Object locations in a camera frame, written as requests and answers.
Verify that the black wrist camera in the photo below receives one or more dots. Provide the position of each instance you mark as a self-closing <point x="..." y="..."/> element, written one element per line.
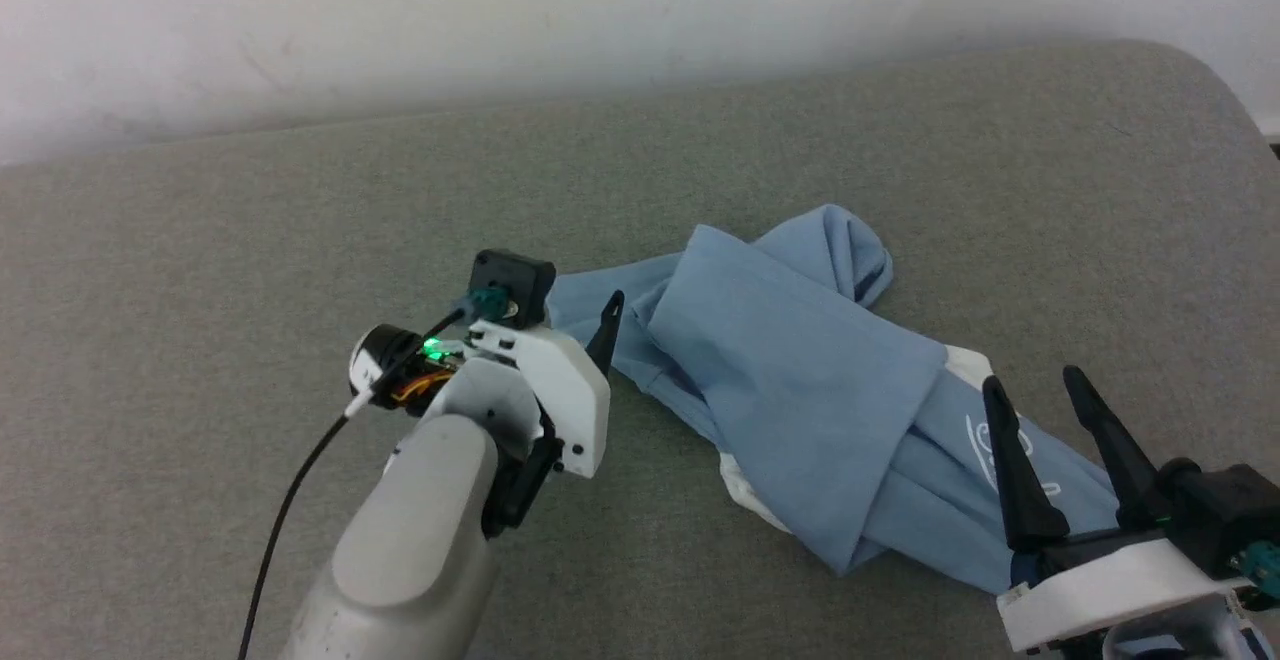
<point x="1225" y="515"/>
<point x="520" y="280"/>

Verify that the light blue polo shirt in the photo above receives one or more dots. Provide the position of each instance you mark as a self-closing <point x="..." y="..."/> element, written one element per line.
<point x="800" y="380"/>

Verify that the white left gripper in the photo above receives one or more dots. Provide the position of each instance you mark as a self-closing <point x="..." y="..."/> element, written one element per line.
<point x="570" y="395"/>

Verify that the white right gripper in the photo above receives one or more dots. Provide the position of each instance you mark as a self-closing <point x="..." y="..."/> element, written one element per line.
<point x="1100" y="590"/>

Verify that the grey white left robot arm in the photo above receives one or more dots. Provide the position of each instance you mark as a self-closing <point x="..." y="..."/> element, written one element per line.
<point x="410" y="530"/>

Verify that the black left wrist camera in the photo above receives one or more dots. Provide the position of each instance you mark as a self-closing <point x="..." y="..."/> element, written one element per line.
<point x="520" y="280"/>

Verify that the grey fabric sofa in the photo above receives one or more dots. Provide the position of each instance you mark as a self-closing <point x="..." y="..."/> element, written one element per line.
<point x="250" y="240"/>

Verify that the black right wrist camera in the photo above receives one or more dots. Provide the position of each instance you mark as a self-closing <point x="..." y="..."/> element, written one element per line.
<point x="1225" y="515"/>

